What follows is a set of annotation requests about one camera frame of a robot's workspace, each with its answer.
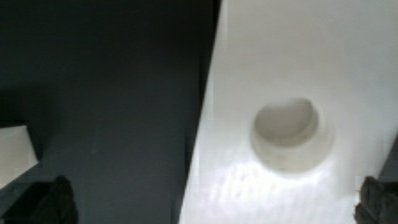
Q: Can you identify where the long white cabinet side piece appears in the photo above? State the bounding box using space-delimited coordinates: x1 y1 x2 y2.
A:
0 126 37 189

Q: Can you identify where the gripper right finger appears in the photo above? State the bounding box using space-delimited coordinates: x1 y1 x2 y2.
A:
353 176 398 224

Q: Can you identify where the white cabinet body box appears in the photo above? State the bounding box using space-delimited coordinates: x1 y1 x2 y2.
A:
177 0 398 224

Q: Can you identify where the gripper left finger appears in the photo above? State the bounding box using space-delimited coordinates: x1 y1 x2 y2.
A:
0 176 78 224

